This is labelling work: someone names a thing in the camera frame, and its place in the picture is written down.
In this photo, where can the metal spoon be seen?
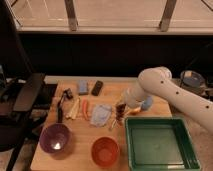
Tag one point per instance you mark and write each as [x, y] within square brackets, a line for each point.
[113, 124]

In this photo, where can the light blue cloth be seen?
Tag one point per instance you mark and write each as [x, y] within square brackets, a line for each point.
[100, 115]

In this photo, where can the orange carrot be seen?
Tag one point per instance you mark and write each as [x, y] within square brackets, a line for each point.
[85, 105]

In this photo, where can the blue sponge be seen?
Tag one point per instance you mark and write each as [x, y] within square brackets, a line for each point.
[83, 87]

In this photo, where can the apple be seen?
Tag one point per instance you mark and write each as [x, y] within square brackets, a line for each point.
[135, 111]

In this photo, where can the red bowl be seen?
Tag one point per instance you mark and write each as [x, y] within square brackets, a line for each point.
[105, 152]

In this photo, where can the purple bowl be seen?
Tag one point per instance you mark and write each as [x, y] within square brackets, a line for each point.
[54, 138]

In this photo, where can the black handled spatula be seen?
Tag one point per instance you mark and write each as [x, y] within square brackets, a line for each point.
[60, 110]

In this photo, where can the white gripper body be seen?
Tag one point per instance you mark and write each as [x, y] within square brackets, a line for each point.
[134, 96]

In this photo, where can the wooden table board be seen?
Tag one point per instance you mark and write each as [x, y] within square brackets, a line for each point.
[77, 157]

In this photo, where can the black office chair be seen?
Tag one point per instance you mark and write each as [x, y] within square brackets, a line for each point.
[20, 87]

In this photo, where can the blue cup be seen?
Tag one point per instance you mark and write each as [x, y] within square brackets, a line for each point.
[147, 103]

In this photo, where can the black rectangular block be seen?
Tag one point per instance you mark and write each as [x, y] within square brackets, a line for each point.
[97, 88]

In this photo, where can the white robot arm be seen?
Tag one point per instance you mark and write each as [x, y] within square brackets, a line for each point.
[157, 81]

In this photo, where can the green plastic tray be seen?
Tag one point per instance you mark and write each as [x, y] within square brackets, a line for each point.
[159, 144]

